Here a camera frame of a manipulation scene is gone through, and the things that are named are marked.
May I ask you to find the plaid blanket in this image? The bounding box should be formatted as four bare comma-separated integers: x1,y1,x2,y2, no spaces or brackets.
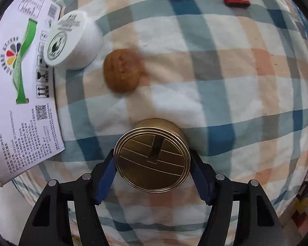
11,0,308,246

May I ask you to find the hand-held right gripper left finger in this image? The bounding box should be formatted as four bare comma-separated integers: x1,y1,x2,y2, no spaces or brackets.
18,149,117,246

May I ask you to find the white round jar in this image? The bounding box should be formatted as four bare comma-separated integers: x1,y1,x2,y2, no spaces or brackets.
43,9,104,70

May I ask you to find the brown round bread bun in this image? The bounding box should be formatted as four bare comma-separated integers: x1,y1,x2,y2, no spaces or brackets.
103,48,147,93

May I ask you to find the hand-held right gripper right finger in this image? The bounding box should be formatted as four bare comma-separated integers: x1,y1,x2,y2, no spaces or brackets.
189,150,290,246

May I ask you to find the white printed cardboard box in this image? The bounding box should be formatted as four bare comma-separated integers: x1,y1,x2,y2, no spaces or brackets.
0,0,66,187

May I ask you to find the round gold tin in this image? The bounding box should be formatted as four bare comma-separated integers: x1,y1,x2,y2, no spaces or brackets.
114,118,191,193

